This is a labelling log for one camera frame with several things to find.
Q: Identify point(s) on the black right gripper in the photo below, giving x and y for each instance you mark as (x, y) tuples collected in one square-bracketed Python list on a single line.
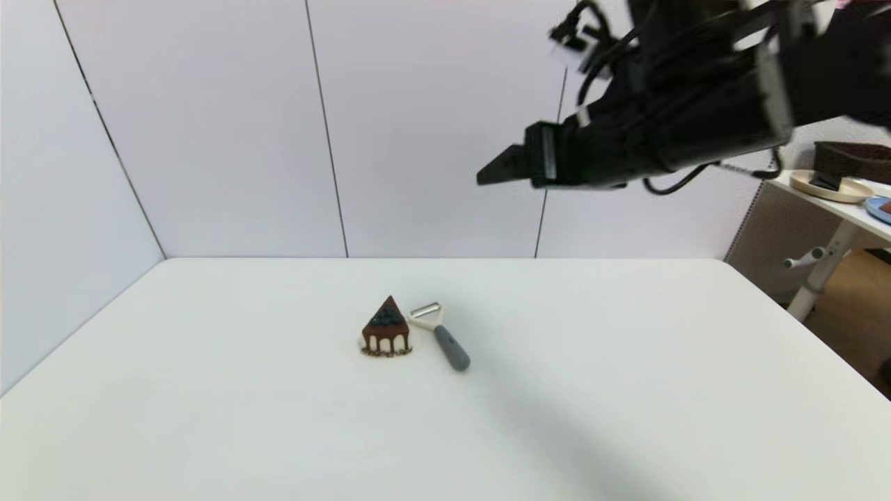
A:
[(598, 153)]

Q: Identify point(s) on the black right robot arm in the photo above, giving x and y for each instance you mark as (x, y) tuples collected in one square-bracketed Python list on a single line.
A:
[(779, 76)]

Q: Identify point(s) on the chocolate cake slice with blueberries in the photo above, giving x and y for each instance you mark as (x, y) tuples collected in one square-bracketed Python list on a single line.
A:
[(386, 334)]

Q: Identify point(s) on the white desk with perforated panel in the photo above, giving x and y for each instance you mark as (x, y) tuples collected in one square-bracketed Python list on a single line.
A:
[(773, 236)]

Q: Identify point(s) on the small black item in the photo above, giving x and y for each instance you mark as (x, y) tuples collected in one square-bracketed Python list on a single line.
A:
[(826, 182)]

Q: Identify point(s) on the beige round plate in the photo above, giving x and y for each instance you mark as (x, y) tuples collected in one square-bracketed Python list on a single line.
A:
[(853, 191)]

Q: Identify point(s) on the dark woven basket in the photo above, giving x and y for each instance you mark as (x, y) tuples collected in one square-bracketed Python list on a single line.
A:
[(860, 160)]

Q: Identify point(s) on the blue plate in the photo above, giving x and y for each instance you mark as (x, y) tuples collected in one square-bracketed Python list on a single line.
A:
[(878, 212)]

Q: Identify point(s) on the white stand frame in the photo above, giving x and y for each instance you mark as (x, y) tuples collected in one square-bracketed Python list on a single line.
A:
[(804, 259)]

